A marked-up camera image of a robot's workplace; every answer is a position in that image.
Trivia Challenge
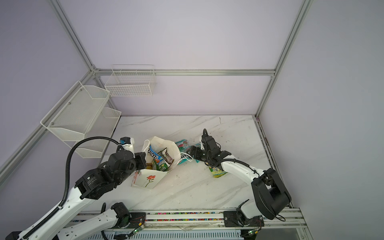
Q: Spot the white flowered paper bag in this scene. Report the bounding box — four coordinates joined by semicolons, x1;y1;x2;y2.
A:
131;137;193;190

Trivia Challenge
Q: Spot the blue M&M's packet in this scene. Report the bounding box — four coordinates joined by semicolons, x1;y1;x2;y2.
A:
148;145;164;164

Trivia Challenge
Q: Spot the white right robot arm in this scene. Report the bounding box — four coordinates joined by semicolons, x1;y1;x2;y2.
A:
187;131;292;227

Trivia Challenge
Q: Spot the white mesh two-tier shelf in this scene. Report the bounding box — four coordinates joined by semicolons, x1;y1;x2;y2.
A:
41;82;121;148

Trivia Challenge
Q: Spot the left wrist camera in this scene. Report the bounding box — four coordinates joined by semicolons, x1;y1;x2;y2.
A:
120;137;135;154

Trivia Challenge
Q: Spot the green Fox's Spring Tea bag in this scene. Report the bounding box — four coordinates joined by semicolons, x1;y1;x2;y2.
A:
152;160;169;172

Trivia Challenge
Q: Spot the brown chocolate bar wrapper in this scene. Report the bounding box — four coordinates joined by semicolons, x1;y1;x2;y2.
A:
162;148;174;167

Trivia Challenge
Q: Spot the white wire basket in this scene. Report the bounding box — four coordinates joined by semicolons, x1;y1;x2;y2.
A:
105;65;157;97

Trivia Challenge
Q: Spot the green yellow Fox's candy bag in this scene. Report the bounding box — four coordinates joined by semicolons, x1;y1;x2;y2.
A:
209;167;227;178

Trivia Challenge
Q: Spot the black corrugated left cable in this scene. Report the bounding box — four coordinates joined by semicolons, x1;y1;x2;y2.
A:
19;136;121;240

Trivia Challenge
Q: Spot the teal Fox's candy bag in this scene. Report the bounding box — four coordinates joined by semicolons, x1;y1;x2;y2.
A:
175;139;191;153

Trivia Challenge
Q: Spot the pink Fox's fruits candy bag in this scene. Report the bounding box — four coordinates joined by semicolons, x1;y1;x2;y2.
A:
146;163;153;170

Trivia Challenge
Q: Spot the aluminium frame post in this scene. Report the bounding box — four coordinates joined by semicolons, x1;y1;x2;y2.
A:
48;0;96;72

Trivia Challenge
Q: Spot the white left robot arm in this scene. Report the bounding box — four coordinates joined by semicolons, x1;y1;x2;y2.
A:
6;150;146;240

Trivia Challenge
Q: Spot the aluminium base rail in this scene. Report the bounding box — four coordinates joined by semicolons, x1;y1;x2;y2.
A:
131;208;309;235

